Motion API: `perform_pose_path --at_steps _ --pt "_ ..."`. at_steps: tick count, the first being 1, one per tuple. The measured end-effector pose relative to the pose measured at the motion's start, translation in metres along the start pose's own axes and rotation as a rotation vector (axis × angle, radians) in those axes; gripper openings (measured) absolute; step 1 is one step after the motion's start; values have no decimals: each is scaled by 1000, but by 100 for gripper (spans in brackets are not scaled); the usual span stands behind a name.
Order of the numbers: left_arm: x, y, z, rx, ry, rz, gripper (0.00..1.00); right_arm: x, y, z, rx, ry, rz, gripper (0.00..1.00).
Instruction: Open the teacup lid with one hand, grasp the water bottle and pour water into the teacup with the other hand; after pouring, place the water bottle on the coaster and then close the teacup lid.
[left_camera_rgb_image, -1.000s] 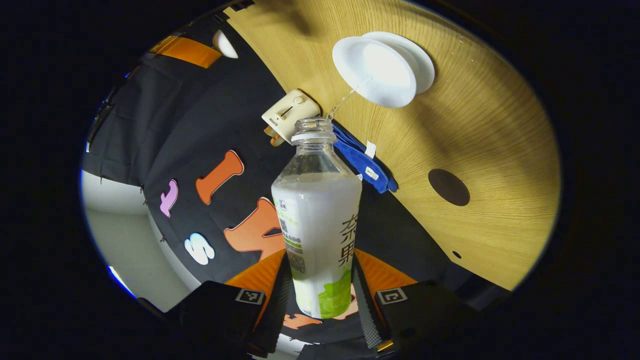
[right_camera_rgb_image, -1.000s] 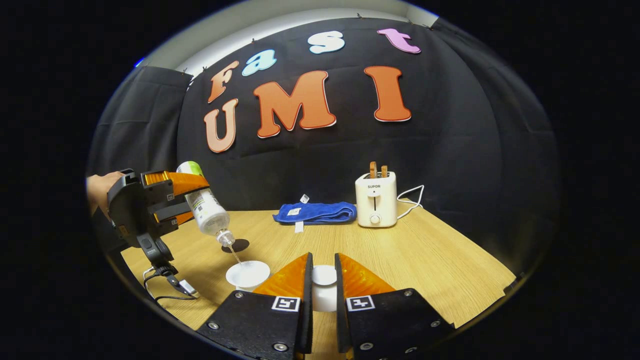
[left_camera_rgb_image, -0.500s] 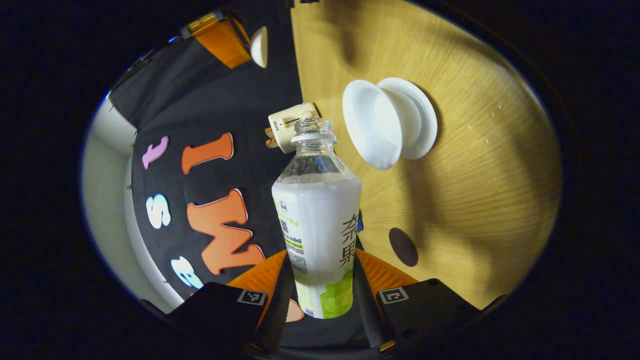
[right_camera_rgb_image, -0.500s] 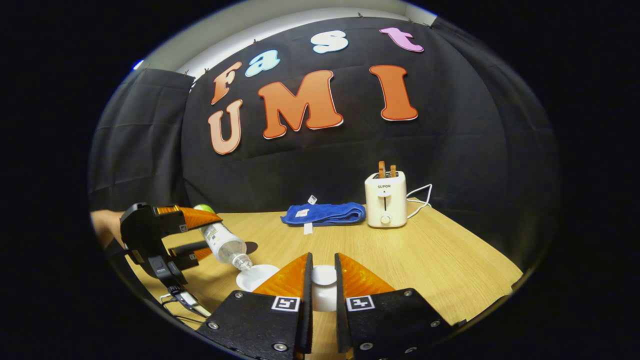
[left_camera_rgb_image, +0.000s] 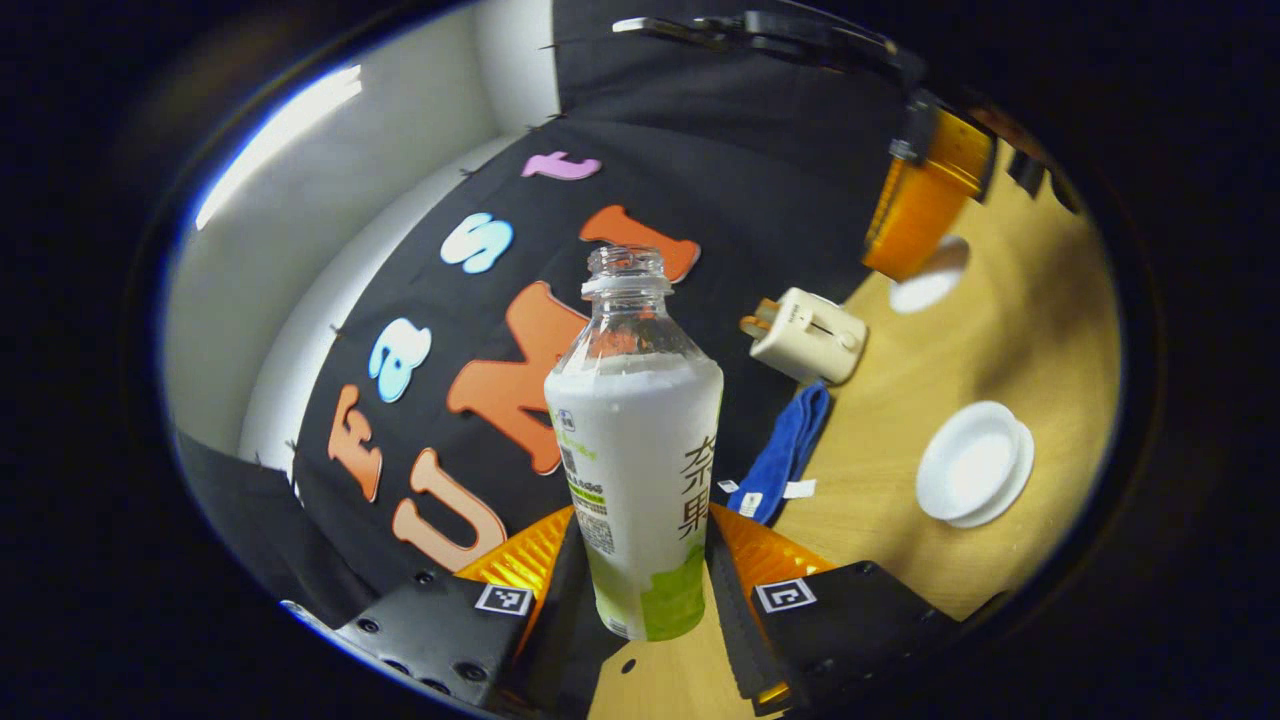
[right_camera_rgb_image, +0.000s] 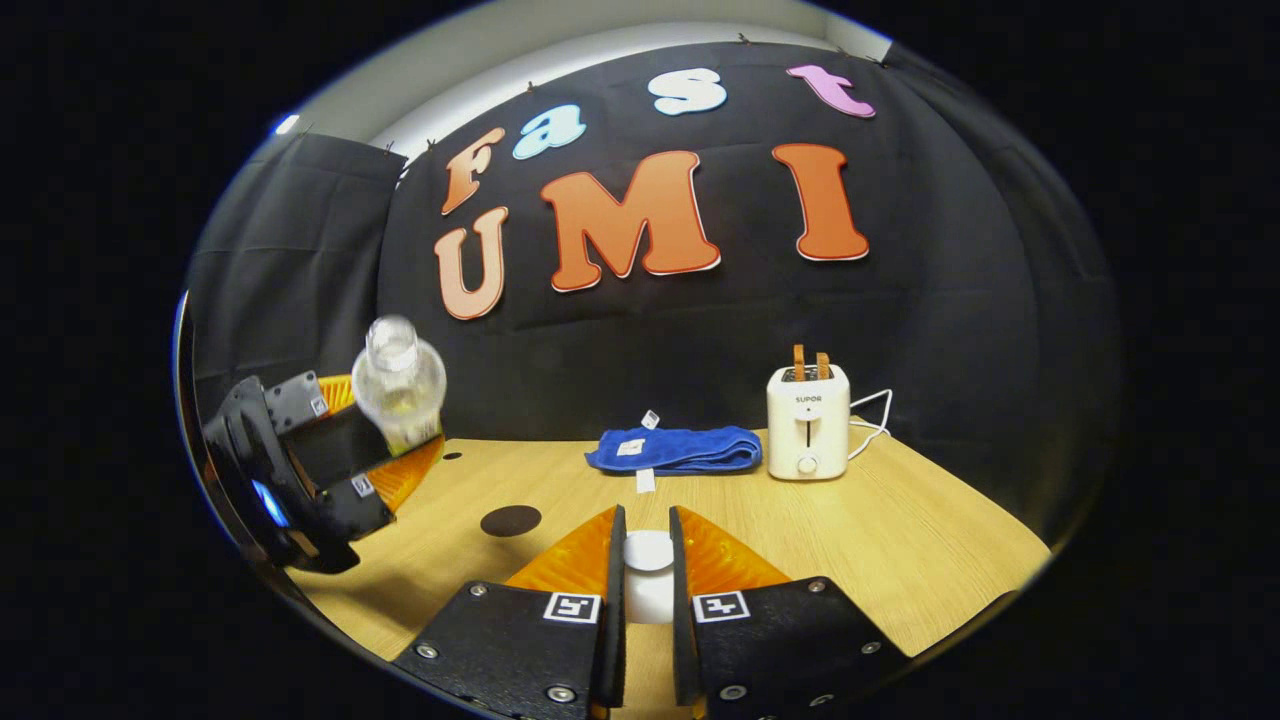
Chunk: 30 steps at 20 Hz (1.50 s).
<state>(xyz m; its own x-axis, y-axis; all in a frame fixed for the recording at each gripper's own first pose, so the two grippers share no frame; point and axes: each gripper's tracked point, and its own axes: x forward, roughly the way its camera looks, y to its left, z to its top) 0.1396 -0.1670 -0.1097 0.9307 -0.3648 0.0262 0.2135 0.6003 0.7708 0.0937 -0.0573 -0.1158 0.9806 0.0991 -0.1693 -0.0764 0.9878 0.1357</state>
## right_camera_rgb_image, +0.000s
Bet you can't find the white teacup lid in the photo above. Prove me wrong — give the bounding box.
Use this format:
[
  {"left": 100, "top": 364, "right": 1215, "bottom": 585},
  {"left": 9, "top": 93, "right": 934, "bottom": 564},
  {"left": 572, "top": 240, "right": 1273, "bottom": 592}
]
[{"left": 622, "top": 530, "right": 676, "bottom": 625}]

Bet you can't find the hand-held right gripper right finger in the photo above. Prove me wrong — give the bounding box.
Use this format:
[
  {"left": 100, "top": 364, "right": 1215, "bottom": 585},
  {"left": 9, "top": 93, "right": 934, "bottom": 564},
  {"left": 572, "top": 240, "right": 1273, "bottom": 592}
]
[{"left": 668, "top": 504, "right": 913, "bottom": 720}]

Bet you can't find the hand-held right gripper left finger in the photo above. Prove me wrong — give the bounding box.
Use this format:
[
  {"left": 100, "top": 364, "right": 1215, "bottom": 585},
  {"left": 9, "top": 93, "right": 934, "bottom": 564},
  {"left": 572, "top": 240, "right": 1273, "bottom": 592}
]
[{"left": 390, "top": 504, "right": 629, "bottom": 720}]

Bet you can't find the blue folded towel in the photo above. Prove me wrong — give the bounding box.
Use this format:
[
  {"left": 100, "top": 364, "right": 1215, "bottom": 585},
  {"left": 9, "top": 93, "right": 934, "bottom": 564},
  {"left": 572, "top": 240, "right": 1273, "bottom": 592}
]
[{"left": 585, "top": 408, "right": 763, "bottom": 494}]

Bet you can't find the white green label water bottle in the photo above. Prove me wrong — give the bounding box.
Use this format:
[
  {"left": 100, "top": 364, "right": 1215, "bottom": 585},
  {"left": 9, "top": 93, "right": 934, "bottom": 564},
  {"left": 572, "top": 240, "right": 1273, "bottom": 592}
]
[{"left": 350, "top": 314, "right": 448, "bottom": 456}]

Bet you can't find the white toaster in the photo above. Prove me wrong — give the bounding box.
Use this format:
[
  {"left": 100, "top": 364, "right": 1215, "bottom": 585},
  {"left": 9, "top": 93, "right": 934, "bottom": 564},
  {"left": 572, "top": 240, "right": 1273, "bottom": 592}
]
[{"left": 766, "top": 364, "right": 852, "bottom": 482}]

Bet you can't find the white toaster cable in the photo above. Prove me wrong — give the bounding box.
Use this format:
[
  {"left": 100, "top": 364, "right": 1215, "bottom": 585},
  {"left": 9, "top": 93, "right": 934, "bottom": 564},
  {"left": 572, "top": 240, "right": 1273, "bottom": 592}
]
[{"left": 848, "top": 388, "right": 894, "bottom": 461}]

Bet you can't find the black backdrop cloth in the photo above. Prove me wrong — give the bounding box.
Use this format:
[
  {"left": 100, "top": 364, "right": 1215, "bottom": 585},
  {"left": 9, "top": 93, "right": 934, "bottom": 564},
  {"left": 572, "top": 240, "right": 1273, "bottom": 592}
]
[{"left": 185, "top": 40, "right": 1121, "bottom": 546}]

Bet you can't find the dark round coaster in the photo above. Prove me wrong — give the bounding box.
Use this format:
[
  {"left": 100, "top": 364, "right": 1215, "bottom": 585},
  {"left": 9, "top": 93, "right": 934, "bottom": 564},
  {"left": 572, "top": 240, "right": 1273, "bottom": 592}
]
[{"left": 480, "top": 505, "right": 543, "bottom": 538}]

